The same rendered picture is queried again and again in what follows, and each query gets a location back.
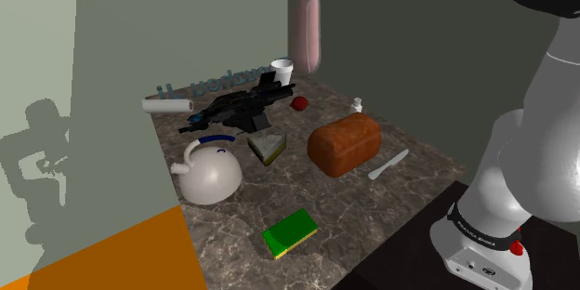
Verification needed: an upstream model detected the wedge of cake slice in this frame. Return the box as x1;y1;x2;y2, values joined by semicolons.
246;133;288;167

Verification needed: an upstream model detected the black toy jet aircraft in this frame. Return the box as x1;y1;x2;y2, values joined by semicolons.
178;70;297;135

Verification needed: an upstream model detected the white cup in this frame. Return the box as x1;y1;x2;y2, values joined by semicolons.
270;59;295;87

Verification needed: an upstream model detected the brown bread loaf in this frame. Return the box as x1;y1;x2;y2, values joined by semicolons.
306;112;383;178

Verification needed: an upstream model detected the pink hanging towel with hook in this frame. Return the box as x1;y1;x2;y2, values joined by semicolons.
287;0;325;75

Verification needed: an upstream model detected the white plastic knife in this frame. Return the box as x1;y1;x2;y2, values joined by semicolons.
367;148;410;181

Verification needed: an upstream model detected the green and yellow sponge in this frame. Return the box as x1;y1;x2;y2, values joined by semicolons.
261;208;319;261

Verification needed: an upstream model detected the white paper towel roll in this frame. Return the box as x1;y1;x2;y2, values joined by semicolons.
141;99;195;115

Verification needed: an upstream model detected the dark robot stand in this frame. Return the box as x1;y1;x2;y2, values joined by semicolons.
330;180;580;290

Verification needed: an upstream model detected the white kettle with blue handle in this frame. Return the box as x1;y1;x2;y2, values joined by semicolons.
169;134;244;206

